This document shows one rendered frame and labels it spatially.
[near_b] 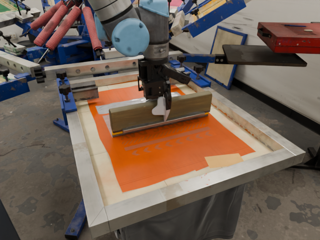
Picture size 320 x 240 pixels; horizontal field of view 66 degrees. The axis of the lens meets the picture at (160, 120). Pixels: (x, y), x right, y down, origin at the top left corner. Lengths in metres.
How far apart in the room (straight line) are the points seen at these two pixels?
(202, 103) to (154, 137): 0.21
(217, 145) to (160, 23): 0.39
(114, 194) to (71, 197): 1.37
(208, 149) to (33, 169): 1.80
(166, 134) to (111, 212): 0.36
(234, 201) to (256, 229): 0.92
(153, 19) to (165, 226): 0.59
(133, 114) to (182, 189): 0.30
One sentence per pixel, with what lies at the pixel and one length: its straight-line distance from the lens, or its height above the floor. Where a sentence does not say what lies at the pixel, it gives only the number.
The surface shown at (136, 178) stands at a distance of 0.65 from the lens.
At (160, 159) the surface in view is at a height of 0.95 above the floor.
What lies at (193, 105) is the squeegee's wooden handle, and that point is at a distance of 0.85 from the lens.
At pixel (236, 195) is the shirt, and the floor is 0.77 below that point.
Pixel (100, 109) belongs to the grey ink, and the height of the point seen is 0.96.
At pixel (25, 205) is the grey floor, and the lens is 2.06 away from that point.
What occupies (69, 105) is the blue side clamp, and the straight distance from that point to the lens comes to 0.93.
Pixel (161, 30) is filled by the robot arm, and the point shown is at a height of 1.28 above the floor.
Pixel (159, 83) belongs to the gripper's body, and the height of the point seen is 1.13.
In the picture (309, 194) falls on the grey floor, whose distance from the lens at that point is 2.19.
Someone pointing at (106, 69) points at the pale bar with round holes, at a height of 1.00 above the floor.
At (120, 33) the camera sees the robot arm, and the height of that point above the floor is 1.31.
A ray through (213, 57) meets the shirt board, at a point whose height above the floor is 0.92.
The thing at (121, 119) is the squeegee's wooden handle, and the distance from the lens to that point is 0.76.
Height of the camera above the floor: 1.41
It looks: 31 degrees down
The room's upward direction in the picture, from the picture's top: straight up
